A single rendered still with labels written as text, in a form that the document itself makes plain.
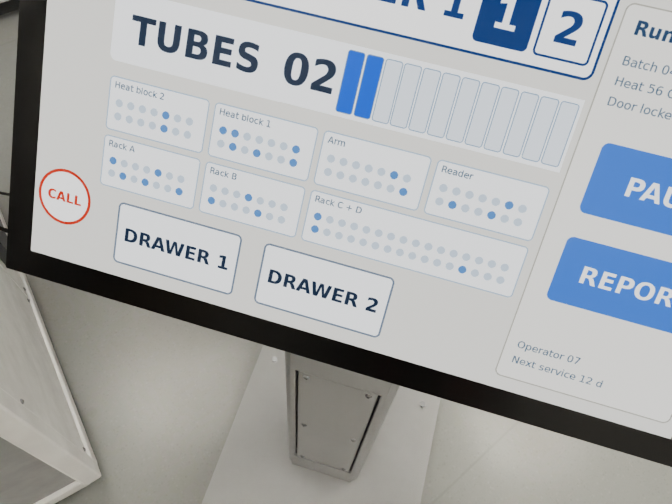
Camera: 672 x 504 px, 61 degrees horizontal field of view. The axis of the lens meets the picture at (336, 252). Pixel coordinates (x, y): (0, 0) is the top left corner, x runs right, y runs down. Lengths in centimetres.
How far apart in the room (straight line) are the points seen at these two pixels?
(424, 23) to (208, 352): 121
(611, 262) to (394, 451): 103
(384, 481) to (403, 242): 101
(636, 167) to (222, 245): 27
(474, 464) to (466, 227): 110
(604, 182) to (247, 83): 23
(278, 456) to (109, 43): 106
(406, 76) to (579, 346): 21
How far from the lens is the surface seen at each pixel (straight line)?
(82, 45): 44
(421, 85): 37
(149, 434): 144
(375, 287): 39
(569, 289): 40
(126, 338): 154
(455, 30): 37
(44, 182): 47
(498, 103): 37
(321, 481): 134
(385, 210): 38
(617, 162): 38
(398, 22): 37
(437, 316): 40
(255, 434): 137
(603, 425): 45
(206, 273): 42
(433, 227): 38
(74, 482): 136
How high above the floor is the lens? 135
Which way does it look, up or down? 58 degrees down
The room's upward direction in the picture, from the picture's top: 7 degrees clockwise
